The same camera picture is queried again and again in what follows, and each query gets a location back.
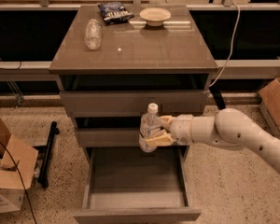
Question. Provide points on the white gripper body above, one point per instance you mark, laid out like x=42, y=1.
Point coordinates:
x=181, y=129

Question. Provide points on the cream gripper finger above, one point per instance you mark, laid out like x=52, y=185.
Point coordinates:
x=168, y=122
x=160, y=139

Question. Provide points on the clear plastic water bottle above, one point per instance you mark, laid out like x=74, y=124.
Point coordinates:
x=150, y=124

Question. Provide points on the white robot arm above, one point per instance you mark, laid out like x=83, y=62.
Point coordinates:
x=229, y=129

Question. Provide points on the grey open bottom drawer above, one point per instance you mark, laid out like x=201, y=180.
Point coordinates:
x=126, y=184

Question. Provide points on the grey middle drawer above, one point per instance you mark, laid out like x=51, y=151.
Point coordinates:
x=107, y=137

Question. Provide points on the grey drawer cabinet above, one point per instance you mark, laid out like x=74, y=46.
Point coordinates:
x=133, y=57

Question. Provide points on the grey top drawer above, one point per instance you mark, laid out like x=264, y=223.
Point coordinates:
x=131, y=103

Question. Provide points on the crumpled clear plastic bottle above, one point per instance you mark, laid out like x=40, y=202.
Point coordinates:
x=93, y=34

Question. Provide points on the black table leg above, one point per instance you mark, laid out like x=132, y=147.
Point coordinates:
x=218, y=98

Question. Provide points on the cardboard box right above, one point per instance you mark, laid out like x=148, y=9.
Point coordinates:
x=270, y=105

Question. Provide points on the cream ceramic bowl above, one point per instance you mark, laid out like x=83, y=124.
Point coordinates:
x=155, y=16

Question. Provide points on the blue snack bag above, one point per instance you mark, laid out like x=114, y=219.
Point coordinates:
x=114, y=12

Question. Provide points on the black metal bar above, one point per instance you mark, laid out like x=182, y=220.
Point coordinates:
x=46, y=150

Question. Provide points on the open cardboard box left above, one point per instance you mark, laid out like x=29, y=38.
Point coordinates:
x=17, y=167

